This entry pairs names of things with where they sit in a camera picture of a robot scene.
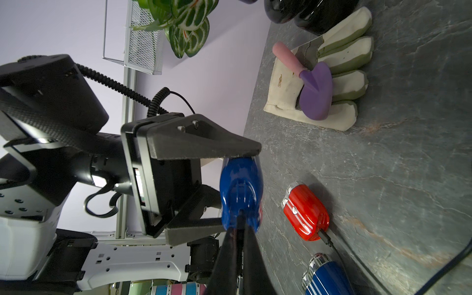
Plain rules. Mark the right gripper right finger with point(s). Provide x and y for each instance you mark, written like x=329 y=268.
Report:
x=255 y=277

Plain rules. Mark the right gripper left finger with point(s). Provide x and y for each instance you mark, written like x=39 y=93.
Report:
x=224 y=276

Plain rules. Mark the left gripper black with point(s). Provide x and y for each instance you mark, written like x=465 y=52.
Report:
x=165 y=178

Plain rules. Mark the red electric shaver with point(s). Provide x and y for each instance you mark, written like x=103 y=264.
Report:
x=305 y=212

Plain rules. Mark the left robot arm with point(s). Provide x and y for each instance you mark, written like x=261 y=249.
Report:
x=64 y=124

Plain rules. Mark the potted green plant black vase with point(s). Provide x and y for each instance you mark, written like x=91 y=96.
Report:
x=188 y=25

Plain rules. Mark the cream hand-shaped holder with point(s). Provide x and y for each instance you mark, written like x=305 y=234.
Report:
x=345 y=48

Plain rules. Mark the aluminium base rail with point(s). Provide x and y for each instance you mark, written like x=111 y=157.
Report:
x=115 y=262

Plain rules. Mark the white wire basket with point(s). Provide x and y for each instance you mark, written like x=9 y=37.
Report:
x=143 y=50

